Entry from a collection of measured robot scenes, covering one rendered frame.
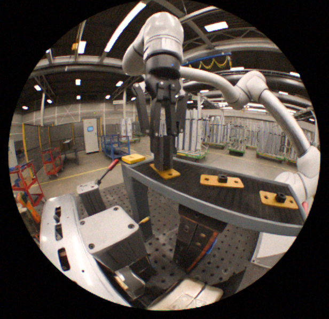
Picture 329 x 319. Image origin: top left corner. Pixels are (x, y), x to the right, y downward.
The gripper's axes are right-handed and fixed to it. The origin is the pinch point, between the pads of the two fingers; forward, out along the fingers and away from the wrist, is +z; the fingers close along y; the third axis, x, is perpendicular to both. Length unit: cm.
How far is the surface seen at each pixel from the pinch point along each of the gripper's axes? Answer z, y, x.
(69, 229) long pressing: 20.1, 30.4, -2.3
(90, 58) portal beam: -223, 92, -258
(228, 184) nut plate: 3.8, -6.4, 12.5
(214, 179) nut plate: 3.8, -5.8, 9.7
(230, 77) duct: -557, -958, -420
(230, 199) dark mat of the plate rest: 4.1, -3.3, 14.9
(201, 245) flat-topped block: 19.5, -2.6, 13.7
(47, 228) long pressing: 20.1, 40.5, -2.0
